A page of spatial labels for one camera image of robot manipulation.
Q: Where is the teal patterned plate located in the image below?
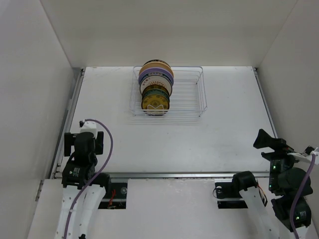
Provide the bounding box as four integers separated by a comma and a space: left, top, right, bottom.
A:
142, 89, 169, 98

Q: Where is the white blue rimmed plate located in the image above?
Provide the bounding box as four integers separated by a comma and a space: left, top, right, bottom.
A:
139, 72, 174, 85

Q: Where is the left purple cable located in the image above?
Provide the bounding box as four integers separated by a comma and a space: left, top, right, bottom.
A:
63, 119, 114, 239

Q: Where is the white orange sunburst plate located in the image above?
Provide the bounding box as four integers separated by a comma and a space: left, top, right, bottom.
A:
140, 76, 172, 96

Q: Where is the yellow patterned plate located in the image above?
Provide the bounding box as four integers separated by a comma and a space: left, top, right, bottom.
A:
141, 95, 170, 116
142, 84, 170, 96

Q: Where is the white wire dish rack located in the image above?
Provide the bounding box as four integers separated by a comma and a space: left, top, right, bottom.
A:
129, 66, 207, 120

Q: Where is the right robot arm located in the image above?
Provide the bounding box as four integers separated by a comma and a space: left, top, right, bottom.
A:
231, 129, 319, 239

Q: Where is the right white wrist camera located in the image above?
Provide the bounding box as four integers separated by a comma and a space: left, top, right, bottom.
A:
288, 146, 319, 165

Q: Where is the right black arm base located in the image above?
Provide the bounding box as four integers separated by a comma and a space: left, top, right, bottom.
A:
213, 181, 248, 209

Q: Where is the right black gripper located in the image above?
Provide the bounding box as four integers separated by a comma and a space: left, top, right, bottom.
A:
253, 127, 307, 191

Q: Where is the metal table edge rail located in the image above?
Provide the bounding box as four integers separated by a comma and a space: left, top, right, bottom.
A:
49, 170, 272, 179

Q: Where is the purple plate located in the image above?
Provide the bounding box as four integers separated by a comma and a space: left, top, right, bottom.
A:
138, 67, 173, 80

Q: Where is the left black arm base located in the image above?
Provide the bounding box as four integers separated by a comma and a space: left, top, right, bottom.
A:
98, 182, 128, 210

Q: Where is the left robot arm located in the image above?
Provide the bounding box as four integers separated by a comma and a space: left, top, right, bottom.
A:
54, 131, 112, 239

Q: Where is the tan plate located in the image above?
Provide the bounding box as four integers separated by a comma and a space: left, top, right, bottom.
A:
139, 61, 173, 75

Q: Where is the dark rimmed back plate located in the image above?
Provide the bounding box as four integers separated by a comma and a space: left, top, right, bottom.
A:
143, 59, 170, 67

